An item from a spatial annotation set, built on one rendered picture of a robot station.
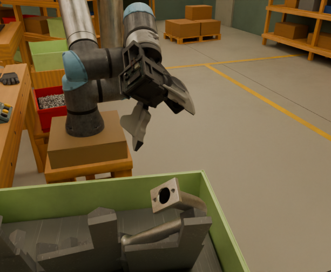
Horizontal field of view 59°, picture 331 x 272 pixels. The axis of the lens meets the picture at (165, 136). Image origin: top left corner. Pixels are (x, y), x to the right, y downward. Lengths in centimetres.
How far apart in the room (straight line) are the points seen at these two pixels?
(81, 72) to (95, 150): 44
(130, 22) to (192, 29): 664
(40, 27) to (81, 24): 379
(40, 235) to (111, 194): 22
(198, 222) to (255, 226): 166
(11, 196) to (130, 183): 33
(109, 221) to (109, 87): 70
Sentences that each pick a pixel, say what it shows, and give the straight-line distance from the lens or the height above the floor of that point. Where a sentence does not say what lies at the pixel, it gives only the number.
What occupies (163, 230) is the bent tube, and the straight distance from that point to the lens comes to 63.
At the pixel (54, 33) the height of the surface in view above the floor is 78.
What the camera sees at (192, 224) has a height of 114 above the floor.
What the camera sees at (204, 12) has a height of 60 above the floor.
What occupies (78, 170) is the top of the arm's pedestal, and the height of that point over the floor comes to 84.
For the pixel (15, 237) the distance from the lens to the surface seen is 68.
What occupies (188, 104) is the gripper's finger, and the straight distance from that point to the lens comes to 52.
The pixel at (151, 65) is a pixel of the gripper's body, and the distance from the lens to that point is 57.
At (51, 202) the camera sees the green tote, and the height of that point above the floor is 90.
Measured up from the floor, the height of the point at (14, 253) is 104.
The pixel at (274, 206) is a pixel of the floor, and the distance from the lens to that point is 231.
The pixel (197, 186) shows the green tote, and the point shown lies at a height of 91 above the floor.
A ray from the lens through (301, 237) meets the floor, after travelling 216.
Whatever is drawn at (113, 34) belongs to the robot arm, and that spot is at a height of 129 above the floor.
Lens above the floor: 148
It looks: 29 degrees down
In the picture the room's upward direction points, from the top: straight up
